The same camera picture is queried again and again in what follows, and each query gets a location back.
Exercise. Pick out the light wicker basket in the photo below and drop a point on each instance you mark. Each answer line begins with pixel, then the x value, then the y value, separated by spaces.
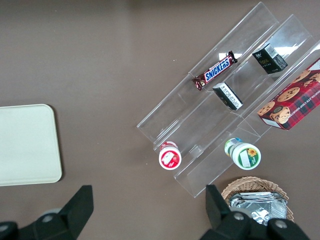
pixel 250 183

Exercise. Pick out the green sunflower yogurt cup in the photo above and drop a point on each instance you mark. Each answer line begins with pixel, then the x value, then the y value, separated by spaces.
pixel 246 156

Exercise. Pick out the red strawberry yogurt cup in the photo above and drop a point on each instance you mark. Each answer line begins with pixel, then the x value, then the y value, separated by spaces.
pixel 170 158

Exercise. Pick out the red chocolate chip cookie box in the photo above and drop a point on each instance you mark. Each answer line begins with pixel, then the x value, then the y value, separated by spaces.
pixel 292 100

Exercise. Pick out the small black carton box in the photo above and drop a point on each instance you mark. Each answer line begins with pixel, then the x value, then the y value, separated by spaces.
pixel 228 97
pixel 268 60

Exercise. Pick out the clear acrylic tiered shelf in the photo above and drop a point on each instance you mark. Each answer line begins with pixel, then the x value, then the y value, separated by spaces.
pixel 190 117

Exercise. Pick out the beige plastic tray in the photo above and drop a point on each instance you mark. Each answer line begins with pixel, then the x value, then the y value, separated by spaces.
pixel 27 145

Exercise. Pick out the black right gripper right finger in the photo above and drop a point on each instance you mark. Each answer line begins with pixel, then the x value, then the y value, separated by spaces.
pixel 220 220

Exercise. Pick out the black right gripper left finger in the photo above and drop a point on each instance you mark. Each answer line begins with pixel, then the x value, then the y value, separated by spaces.
pixel 75 212

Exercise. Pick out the Snickers chocolate bar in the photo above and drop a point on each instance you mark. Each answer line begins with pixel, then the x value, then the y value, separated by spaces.
pixel 216 70

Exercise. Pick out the stack of foil containers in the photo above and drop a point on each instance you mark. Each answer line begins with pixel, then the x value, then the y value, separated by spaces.
pixel 260 205

